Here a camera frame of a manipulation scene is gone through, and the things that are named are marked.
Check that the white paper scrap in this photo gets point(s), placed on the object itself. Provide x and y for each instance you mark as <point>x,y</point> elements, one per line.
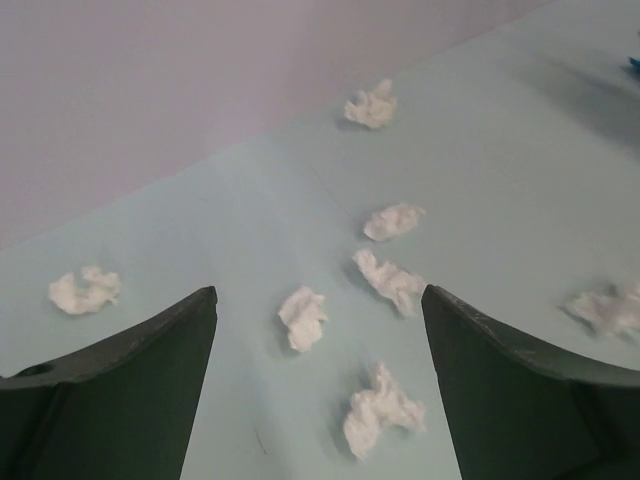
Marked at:
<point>373,410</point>
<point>613,311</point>
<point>303,315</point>
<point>373,109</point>
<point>392,221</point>
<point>89,295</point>

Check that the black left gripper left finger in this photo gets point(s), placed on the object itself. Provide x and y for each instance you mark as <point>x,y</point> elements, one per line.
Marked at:
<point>121,408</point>

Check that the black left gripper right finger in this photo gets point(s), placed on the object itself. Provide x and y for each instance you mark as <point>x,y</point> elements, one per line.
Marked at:
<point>518,407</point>

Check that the white paper scrap elongated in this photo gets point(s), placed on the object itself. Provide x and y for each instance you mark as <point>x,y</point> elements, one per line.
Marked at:
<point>390,281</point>

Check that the blue plastic dustpan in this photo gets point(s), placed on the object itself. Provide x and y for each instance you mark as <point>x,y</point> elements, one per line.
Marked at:
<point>634,63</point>

